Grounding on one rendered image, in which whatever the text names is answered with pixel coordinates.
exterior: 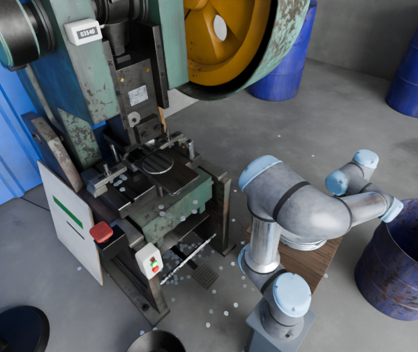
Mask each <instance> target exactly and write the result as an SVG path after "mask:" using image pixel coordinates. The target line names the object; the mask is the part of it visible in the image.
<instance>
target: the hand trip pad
mask: <svg viewBox="0 0 418 352"><path fill-rule="evenodd" d="M89 233H90V235H91V236H92V237H93V239H95V241H97V242H99V243H101V242H104V241H105V240H106V239H107V238H109V237H110V236H112V234H113V230H112V229H111V228H110V227H109V226H108V225H107V224H106V223H105V222H104V221H102V222H99V223H97V224H96V225H95V226H93V227H92V228H90V230H89Z"/></svg>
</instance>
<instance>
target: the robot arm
mask: <svg viewBox="0 0 418 352"><path fill-rule="evenodd" d="M378 160H379V159H378V156H377V155H376V154H375V153H374V152H372V151H369V150H367V149H361V150H359V151H357V152H356V153H355V155H354V156H353V159H352V160H351V161H350V162H348V163H346V164H345V165H344V166H342V167H341V168H339V169H338V170H335V171H334V172H332V173H331V174H329V175H328V176H327V177H326V179H325V185H326V188H327V189H328V191H329V192H330V193H332V194H334V195H333V196H327V195H326V194H324V193H323V192H321V191H320V190H318V189H317V188H315V187H314V186H313V185H312V184H310V183H309V182H307V181H306V180H305V179H304V178H302V177H301V176H299V175H298V174H296V172H294V171H293V170H291V169H290V168H289V167H287V166H286V165H285V164H284V163H283V162H282V161H279V160H278V159H276V158H275V157H273V156H270V155H265V156H261V157H259V158H257V159H256V160H254V161H253V162H252V163H250V164H249V165H248V166H247V167H246V169H245V170H244V171H243V173H242V174H241V176H240V178H239V187H240V188H241V190H242V191H243V192H245V193H246V195H247V208H248V211H249V212H250V213H251V215H252V221H251V240H250V243H249V244H247V245H246V246H245V247H244V248H243V249H242V250H241V253H240V254H239V256H238V264H239V267H240V268H241V270H242V272H243V273H244V274H246V276H247V277H248V278H249V279H250V280H251V281H252V282H253V284H254V285H255V286H256V288H257V289H258V290H259V292H261V294H262V295H263V296H264V297H265V299H266V300H265V301H264V303H263V305H262V308H261V311H260V319H261V322H262V325H263V327H264V329H265V330H266V331H267V333H268V334H269V335H271V336H272V337H273V338H275V339H277V340H281V341H290V340H293V339H295V338H296V337H297V336H298V335H299V334H300V332H301V331H302V329H303V326H304V314H305V313H306V312H307V311H308V308H309V306H310V302H311V291H310V288H309V286H308V284H307V283H306V282H305V280H304V279H303V278H302V277H300V276H299V275H298V274H292V273H291V272H288V271H287V270H286V269H285V268H284V267H283V266H282V265H281V264H280V254H279V252H278V249H277V248H278V243H279V239H280V235H281V229H282V228H284V229H285V230H287V231H288V232H290V233H293V234H295V235H298V236H301V237H306V238H310V239H316V240H329V239H334V238H337V237H340V236H342V235H344V234H346V233H347V232H348V231H349V230H350V229H351V227H353V226H356V225H357V224H360V223H363V222H365V221H368V220H370V219H374V218H376V217H377V218H379V219H381V220H383V221H384V222H387V223H388V222H390V221H391V220H393V219H394V218H395V217H396V216H397V215H398V213H399V212H400V211H401V210H402V209H403V204H402V202H400V201H399V200H397V199H395V197H394V196H391V195H389V194H388V193H386V192H385V191H383V190H382V189H380V188H379V187H377V186H376V185H374V184H372V183H371V182H369V179H370V177H371V175H372V173H373V171H374V170H375V168H376V165H377V163H378Z"/></svg>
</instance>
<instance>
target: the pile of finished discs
mask: <svg viewBox="0 0 418 352"><path fill-rule="evenodd" d="M279 240H280V241H281V242H282V243H283V244H287V246H289V247H292V248H293V249H298V250H304V251H308V250H313V249H317V248H319V247H321V246H322V245H323V244H324V243H325V242H326V241H327V240H323V241H321V242H318V243H315V244H300V243H298V242H299V241H300V239H299V238H295V241H296V242H293V241H291V240H289V239H287V238H285V237H283V236H282V235H280V239H279Z"/></svg>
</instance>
